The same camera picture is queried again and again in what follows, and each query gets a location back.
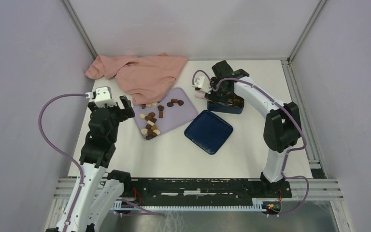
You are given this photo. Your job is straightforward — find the pink handled metal tongs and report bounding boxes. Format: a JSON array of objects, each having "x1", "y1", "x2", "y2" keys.
[{"x1": 194, "y1": 91, "x2": 206, "y2": 100}]

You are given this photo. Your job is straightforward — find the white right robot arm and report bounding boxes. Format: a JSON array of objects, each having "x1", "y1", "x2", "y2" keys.
[{"x1": 204, "y1": 60, "x2": 303, "y2": 197}]

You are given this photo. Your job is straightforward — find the dark blue box lid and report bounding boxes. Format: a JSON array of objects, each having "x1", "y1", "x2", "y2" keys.
[{"x1": 184, "y1": 110, "x2": 233, "y2": 155}]

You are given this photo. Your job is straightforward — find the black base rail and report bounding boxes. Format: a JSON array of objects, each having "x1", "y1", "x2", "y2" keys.
[{"x1": 122, "y1": 178, "x2": 292, "y2": 207}]

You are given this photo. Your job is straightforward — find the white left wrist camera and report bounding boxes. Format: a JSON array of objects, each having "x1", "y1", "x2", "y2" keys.
[{"x1": 85, "y1": 86, "x2": 117, "y2": 108}]

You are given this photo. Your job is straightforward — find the lilac plastic tray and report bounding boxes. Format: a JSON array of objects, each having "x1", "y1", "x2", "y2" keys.
[{"x1": 133, "y1": 87, "x2": 199, "y2": 135}]

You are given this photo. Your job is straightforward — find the dark blue chocolate box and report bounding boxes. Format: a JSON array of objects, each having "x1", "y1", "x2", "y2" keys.
[{"x1": 207, "y1": 93, "x2": 244, "y2": 115}]

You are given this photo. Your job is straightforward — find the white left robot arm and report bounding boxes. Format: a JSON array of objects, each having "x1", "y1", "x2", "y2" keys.
[{"x1": 48, "y1": 96, "x2": 134, "y2": 232}]

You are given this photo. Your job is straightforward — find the pink cloth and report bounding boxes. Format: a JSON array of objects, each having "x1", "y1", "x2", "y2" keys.
[{"x1": 85, "y1": 53, "x2": 188, "y2": 105}]

